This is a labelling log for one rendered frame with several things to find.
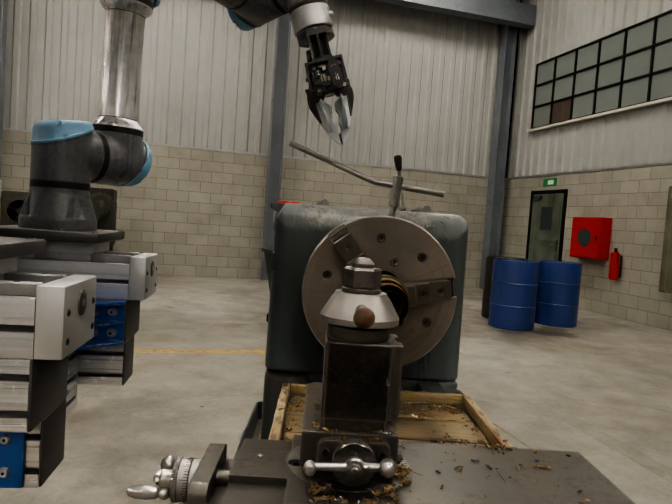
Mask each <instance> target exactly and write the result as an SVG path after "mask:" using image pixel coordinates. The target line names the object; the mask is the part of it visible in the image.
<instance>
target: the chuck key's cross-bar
mask: <svg viewBox="0 0 672 504"><path fill-rule="evenodd" d="M289 146H291V147H293V148H295V149H297V150H300V151H302V152H304V153H306V154H308V155H310V156H313V157H315V158H317V159H319V160H321V161H323V162H325V163H328V164H330V165H332V166H334V167H336V168H338V169H340V170H343V171H345V172H347V173H349V174H351V175H353V176H356V177H358V178H360V179H362V180H364V181H366V182H368V183H371V184H373V185H376V186H381V187H387V188H392V187H393V183H392V182H386V181H380V180H376V179H374V178H371V177H369V176H367V175H365V174H363V173H361V172H359V171H356V170H354V169H352V168H350V167H348V166H346V165H344V164H341V163H339V162H337V161H335V160H333V159H331V158H329V157H326V156H324V155H322V154H320V153H318V152H316V151H313V150H311V149H309V148H307V147H305V146H303V145H301V144H298V143H296V142H294V141H290V143H289ZM402 190H404V191H410V192H415V193H421V194H427V195H433V196H438V197H444V195H445V192H444V191H438V190H432V189H426V188H421V187H415V186H409V185H402Z"/></svg>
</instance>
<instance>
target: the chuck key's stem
mask: <svg viewBox="0 0 672 504"><path fill-rule="evenodd" d="M403 180H404V178H403V177H402V176H396V175H395V176H393V181H392V183H393V187H392V188H391V192H390V198H389V204H388V205H389V206H390V209H389V215H388V216H393V217H395V214H396V208H397V207H398V206H399V202H400V197H401V191H402V185H403Z"/></svg>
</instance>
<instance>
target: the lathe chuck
mask: <svg viewBox="0 0 672 504"><path fill-rule="evenodd" d="M344 227H346V228H347V230H348V231H349V233H351V235H352V236H353V238H354V239H355V241H356V242H357V244H358V245H359V246H360V248H361V249H362V251H363V252H364V253H365V255H366V256H367V258H370V259H371V260H372V261H373V263H374V264H375V266H374V267H375V268H380V269H381V270H382V271H385V272H388V273H390V274H391V275H392V276H393V277H396V278H397V279H399V280H400V281H401V282H410V281H422V280H435V279H447V278H456V277H455V273H454V269H453V266H452V264H451V261H450V259H449V257H448V255H447V253H446V252H445V250H444V249H443V247H442V246H441V245H440V243H439V242H438V241H437V240H436V239H435V238H434V237H433V236H432V235H431V234H430V233H428V232H427V231H426V230H425V229H423V228H422V227H420V226H418V225H416V224H414V223H412V222H410V221H408V220H405V219H402V218H398V217H393V216H385V215H375V216H366V217H360V218H356V219H353V220H350V221H348V222H345V223H343V224H341V225H340V226H338V227H336V228H335V229H333V230H332V231H331V232H329V233H328V234H327V235H326V236H325V237H324V238H323V239H322V240H321V241H320V243H319V244H318V245H317V246H316V248H315V249H314V251H313V253H312V255H311V257H310V259H309V261H308V264H307V266H306V269H305V272H304V276H303V281H302V305H303V310H304V314H305V318H306V320H307V323H308V325H309V327H310V329H311V331H312V333H313V334H314V336H315V337H316V339H317V340H318V341H319V343H320V344H321V345H322V346H323V347H324V348H325V335H326V330H327V328H328V323H326V322H323V321H322V320H321V319H320V312H321V310H322V309H323V308H324V306H325V305H326V303H327V302H328V300H329V299H330V297H331V296H332V294H334V293H335V291H336V290H337V289H342V286H344V285H343V271H344V268H345V267H346V266H349V265H348V264H347V262H346V261H345V259H344V258H343V256H342V255H341V254H340V252H339V251H338V249H337V248H336V246H335V245H334V243H333V242H332V240H331V239H330V238H329V237H330V236H332V235H333V234H335V233H336V232H338V231H339V230H341V229H342V228H344ZM456 301H457V297H456V296H454V297H452V300H448V301H436V302H431V304H419V305H417V306H415V307H409V309H408V312H407V315H406V316H405V318H404V319H403V320H402V321H401V322H400V323H399V325H398V326H396V327H393V328H390V334H396V335H397V337H398V342H400V343H402V345H403V346H404V352H403V365H402V367H403V366H406V365H408V364H410V363H413V362H415V361H417V360H418V359H420V358H422V357H423V356H424V355H426V354H427V353H428V352H430V351H431V350H432V349H433V348H434V347H435V346H436V345H437V344H438V343H439V341H440V340H441V339H442V337H443V336H444V334H445V333H446V331H447V329H448V328H449V326H450V323H451V321H452V318H453V315H454V312H455V307H456Z"/></svg>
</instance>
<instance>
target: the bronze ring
mask: <svg viewBox="0 0 672 504"><path fill-rule="evenodd" d="M380 289H381V292H393V293H395V296H396V298H395V302H394V304H393V307H394V309H395V311H396V313H397V315H398V317H399V323H400V322H401V321H402V320H403V319H404V318H405V316H406V315H407V312H408V309H409V294H408V290H407V288H406V287H405V285H404V284H403V283H402V282H401V281H400V280H399V279H397V278H396V277H393V276H390V275H382V280H381V287H380Z"/></svg>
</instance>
